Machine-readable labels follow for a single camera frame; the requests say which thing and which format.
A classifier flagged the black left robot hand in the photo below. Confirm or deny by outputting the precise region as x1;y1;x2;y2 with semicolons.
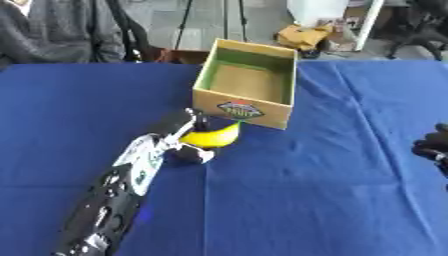
152;107;217;165

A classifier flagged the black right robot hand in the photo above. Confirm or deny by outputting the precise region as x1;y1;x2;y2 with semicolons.
411;122;448;176

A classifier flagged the yellow toy banana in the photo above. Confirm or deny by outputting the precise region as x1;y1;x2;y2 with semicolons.
178;121;244;149

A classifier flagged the tan cardboard box green inside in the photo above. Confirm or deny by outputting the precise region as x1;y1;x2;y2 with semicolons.
190;38;300;131

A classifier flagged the black tripod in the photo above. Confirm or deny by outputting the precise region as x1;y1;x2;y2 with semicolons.
171;0;251;51

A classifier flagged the black office chair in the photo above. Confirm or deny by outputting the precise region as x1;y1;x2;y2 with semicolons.
372;0;448;62

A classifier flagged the person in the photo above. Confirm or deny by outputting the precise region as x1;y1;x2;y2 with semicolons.
0;0;128;68

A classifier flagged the tan bag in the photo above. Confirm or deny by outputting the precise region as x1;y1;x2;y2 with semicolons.
274;23;336;52

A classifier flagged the white cabinet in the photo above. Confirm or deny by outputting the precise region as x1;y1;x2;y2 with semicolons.
285;0;387;52

